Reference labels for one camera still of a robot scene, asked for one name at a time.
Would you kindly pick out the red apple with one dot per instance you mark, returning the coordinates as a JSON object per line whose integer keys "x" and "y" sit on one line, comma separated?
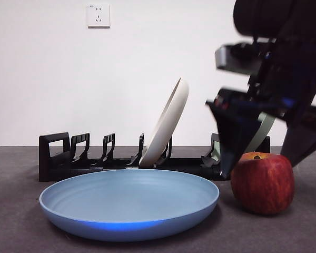
{"x": 263, "y": 184}

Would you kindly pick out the cream plate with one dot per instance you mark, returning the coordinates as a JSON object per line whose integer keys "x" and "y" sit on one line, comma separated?
{"x": 169, "y": 124}

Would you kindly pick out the blue plate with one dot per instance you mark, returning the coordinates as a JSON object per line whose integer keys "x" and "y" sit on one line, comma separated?
{"x": 129, "y": 200}

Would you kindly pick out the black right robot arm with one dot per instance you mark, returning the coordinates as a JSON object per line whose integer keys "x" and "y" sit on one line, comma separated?
{"x": 258, "y": 15}

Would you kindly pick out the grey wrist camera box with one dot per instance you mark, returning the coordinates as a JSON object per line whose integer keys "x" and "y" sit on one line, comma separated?
{"x": 223, "y": 56}

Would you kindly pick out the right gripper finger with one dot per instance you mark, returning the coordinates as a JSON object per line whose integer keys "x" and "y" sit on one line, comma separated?
{"x": 304, "y": 139}
{"x": 231, "y": 131}

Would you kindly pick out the white wall socket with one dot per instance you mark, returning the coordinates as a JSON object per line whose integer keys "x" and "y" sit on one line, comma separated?
{"x": 98, "y": 15}

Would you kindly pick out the black plate rack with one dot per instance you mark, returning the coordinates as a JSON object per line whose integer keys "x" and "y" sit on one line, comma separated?
{"x": 46, "y": 163}

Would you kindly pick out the green plate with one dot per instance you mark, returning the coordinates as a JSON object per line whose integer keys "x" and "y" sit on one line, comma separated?
{"x": 266, "y": 123}

